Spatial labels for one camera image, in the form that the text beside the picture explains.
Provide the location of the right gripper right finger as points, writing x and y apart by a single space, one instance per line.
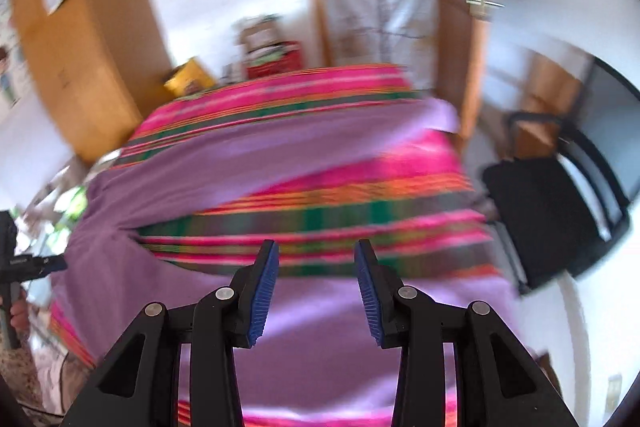
498 382

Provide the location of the black mesh office chair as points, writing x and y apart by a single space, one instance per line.
563 194

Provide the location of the person's left hand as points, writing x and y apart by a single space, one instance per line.
18 312

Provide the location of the wooden door with handle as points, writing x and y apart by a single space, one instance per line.
462 37

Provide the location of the wooden wardrobe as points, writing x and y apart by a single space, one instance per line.
99 67

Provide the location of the floral sleeve left forearm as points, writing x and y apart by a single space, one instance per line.
19 371

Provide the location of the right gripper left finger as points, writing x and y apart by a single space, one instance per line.
137 383

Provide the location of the wooden board against wall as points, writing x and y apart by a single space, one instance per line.
549 89

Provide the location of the glass top side table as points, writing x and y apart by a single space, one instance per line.
46 222

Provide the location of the purple fleece garment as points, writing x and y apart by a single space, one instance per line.
225 216

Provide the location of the yellow box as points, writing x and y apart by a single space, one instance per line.
189 78

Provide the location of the pink plaid tablecloth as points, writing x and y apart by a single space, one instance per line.
310 186

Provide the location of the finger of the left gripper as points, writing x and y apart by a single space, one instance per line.
45 265

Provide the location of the red basket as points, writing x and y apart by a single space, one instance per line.
286 56

